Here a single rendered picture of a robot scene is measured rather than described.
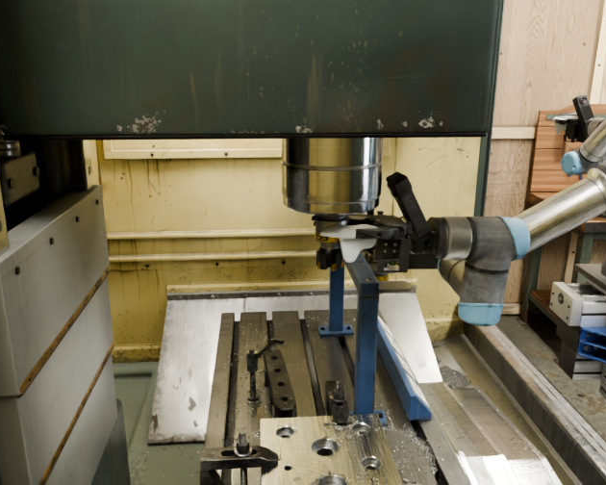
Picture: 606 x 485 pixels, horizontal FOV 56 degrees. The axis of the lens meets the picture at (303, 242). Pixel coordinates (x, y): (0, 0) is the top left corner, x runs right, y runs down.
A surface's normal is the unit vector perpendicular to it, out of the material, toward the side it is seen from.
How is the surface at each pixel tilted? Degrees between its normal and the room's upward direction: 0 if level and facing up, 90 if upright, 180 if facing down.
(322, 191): 90
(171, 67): 90
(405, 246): 90
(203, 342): 24
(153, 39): 90
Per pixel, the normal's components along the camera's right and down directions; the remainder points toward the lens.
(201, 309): 0.04, -0.76
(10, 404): 0.08, 0.29
